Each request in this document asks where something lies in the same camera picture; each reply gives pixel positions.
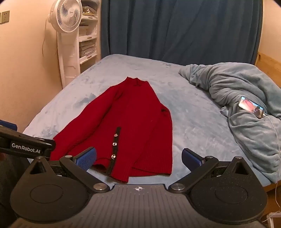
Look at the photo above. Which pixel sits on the white standing fan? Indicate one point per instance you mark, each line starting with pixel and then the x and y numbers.
pixel 65 15

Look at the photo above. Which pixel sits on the smartphone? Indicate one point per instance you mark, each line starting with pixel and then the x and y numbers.
pixel 250 106

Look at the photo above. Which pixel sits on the dark blue curtain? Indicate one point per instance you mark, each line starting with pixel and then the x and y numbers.
pixel 175 28

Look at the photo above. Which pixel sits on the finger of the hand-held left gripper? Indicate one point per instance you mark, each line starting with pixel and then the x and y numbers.
pixel 7 126
pixel 33 138

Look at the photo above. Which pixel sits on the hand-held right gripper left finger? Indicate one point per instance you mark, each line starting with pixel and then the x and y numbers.
pixel 86 159

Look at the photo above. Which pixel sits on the light blue fleece blanket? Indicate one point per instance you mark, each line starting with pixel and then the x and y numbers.
pixel 245 85

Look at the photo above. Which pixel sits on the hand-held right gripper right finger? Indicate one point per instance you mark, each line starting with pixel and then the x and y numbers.
pixel 192 159

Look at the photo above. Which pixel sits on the red knitted cardigan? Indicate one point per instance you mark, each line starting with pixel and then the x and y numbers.
pixel 131 114

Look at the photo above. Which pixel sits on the stack of magazines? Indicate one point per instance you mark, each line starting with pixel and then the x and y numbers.
pixel 87 48

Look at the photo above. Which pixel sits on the wall socket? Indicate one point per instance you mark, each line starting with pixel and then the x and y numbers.
pixel 4 17

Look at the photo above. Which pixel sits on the bed with light blue sheet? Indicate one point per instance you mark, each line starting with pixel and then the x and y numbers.
pixel 193 109

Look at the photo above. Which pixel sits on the white bookshelf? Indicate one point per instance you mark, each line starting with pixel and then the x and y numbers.
pixel 90 60

